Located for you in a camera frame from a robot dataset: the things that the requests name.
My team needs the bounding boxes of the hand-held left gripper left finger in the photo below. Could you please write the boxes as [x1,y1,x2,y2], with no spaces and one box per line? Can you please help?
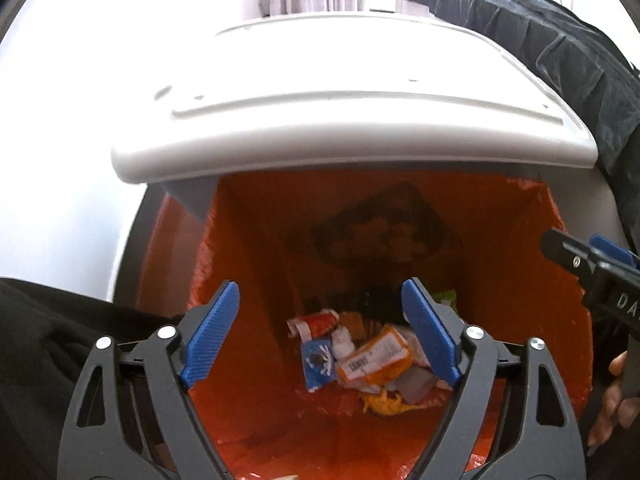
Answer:
[59,280,241,480]

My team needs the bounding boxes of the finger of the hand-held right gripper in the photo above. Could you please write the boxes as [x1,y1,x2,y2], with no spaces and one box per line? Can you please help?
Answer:
[541,228,601,281]
[589,234,640,273]

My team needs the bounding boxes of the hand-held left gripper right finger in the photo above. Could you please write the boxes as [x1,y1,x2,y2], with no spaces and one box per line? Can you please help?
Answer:
[401,277,586,480]

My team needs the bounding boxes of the orange plastic bin liner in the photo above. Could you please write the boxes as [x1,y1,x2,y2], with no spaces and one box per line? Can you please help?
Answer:
[137,170,596,480]

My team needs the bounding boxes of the grey lidded trash bin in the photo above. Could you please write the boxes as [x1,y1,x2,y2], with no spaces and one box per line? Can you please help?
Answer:
[107,14,633,480]

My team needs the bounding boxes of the person's right hand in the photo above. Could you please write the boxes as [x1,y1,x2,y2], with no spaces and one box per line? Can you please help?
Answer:
[587,350,640,461]

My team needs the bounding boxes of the grey card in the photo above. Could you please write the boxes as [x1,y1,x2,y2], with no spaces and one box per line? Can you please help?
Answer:
[397,367,436,403]

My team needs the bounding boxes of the orange labelled packet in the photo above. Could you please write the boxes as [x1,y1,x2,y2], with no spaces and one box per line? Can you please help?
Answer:
[336,325,415,386]

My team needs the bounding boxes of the yellow crumpled wrapper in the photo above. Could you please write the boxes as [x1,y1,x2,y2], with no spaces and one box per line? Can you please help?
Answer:
[361,387,416,417]

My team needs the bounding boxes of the red and white wrapper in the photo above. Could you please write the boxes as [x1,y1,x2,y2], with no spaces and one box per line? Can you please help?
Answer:
[286,310,341,343]

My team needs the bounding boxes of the blue and white packet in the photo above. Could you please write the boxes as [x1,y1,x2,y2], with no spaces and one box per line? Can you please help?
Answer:
[300,337,337,393]

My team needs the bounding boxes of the person's dark clothing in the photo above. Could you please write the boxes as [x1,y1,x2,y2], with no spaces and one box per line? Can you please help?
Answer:
[0,276,186,480]

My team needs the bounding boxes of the black cloth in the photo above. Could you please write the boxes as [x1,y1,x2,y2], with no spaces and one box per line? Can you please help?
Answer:
[387,0,640,211]

